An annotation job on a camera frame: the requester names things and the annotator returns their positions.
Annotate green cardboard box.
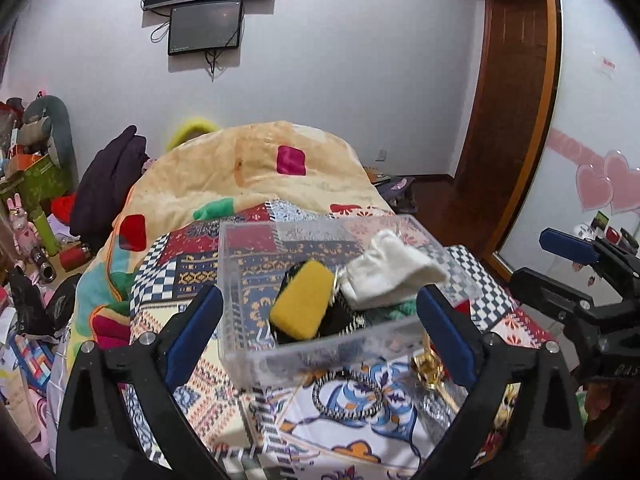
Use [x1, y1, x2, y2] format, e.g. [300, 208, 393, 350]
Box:
[0, 154, 72, 217]

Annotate small black monitor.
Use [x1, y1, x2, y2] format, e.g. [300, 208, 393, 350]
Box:
[167, 0, 245, 56]

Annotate wooden door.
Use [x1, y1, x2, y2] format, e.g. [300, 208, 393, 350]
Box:
[435, 0, 562, 266]

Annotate white sock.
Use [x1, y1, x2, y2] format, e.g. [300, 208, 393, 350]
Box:
[341, 230, 450, 310]

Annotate patchwork patterned blanket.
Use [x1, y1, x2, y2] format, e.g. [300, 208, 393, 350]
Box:
[122, 199, 558, 480]

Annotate green cloth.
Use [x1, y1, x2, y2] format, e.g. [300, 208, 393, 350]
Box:
[384, 302, 419, 321]

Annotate grey plush toy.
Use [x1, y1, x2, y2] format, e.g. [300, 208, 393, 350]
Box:
[20, 95, 77, 183]

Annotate dark purple coat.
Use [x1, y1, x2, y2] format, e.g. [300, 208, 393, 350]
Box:
[69, 125, 152, 253]

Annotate red can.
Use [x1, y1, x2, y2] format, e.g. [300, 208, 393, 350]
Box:
[59, 244, 94, 270]

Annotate pink rabbit doll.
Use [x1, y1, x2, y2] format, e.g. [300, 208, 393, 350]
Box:
[6, 192, 42, 267]

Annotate colourful patchwork blanket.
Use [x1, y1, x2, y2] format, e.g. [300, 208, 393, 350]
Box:
[67, 120, 398, 361]

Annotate gold hair clip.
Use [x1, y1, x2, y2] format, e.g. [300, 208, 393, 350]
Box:
[410, 335, 471, 413]

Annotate clear plastic box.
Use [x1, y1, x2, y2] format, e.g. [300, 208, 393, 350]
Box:
[216, 214, 453, 392]

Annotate red cushion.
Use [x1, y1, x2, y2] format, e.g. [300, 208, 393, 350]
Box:
[51, 192, 77, 225]

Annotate yellow plush toy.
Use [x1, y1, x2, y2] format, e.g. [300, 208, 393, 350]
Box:
[165, 117, 222, 152]

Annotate green tube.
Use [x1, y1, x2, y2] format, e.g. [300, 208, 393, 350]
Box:
[29, 205, 60, 257]

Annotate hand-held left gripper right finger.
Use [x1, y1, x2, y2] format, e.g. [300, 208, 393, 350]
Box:
[415, 284, 586, 480]

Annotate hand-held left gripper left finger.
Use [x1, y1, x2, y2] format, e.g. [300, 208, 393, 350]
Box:
[56, 285, 231, 480]

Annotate black white braided hair tie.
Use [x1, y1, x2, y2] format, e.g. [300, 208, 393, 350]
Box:
[312, 369, 385, 417]

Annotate yellow sponge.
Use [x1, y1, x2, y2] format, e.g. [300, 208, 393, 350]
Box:
[269, 260, 335, 341]

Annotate black pouch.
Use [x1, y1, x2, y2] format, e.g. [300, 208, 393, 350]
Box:
[272, 260, 372, 343]

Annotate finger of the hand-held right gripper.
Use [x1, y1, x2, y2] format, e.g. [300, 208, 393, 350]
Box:
[539, 228, 640, 283]
[507, 267, 603, 333]

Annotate purple bag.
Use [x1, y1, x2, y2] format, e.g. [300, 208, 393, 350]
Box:
[375, 175, 418, 215]

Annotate black monitor cable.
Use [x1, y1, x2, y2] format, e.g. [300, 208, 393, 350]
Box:
[204, 49, 227, 82]

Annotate pink heart stickers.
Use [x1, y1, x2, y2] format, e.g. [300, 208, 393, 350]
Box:
[575, 149, 640, 217]

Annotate black plastic bag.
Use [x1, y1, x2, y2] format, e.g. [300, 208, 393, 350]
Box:
[6, 266, 57, 337]

